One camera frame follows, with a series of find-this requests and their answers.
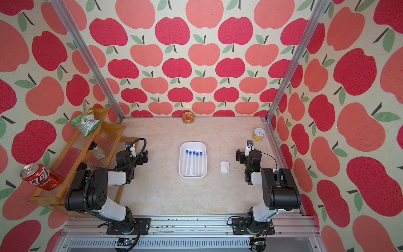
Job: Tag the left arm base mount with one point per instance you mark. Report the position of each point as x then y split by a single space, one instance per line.
127 226

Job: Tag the red gold round tin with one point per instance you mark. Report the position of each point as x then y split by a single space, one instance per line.
188 117

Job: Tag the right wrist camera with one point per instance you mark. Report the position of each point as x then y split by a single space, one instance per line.
249 147

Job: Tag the right aluminium frame post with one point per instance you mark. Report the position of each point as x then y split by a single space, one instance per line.
313 22

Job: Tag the glass spice jar lower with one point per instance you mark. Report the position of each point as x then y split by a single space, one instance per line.
82 167

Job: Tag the left aluminium frame post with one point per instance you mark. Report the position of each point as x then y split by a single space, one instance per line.
74 32

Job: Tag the white wipe cloth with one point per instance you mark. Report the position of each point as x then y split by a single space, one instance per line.
224 167

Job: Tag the glass spice jar upper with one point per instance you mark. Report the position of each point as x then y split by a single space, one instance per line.
96 151

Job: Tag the yellow white can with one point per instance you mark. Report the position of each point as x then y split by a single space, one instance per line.
259 134

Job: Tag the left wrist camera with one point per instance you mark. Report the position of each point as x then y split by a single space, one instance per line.
130 146

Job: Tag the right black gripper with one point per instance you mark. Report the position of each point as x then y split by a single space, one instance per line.
241 155

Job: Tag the aluminium frame post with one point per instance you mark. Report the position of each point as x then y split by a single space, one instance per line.
74 32
313 22

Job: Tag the wooden shelf rack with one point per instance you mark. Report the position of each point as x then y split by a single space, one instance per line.
108 136

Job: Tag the white rectangular tray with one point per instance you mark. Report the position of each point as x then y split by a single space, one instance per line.
197 147

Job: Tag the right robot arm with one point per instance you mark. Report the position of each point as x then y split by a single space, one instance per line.
279 190

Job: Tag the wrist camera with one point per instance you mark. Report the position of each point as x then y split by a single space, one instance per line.
130 146
249 147

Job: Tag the red cola can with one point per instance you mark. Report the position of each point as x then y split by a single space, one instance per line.
41 176

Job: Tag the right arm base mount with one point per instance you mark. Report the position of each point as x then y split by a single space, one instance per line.
248 226

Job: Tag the test tube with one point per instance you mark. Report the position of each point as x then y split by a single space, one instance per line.
193 163
197 164
200 164
189 162
185 162

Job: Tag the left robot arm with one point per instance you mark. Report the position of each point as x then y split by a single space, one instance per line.
88 192

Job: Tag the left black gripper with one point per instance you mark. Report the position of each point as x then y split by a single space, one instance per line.
140 161

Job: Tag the glass spice jar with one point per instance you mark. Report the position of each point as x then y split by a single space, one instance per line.
96 151
82 167

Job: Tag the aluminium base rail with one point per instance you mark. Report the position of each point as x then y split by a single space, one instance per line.
193 233

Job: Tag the green snack bag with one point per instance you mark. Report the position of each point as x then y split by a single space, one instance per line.
86 123

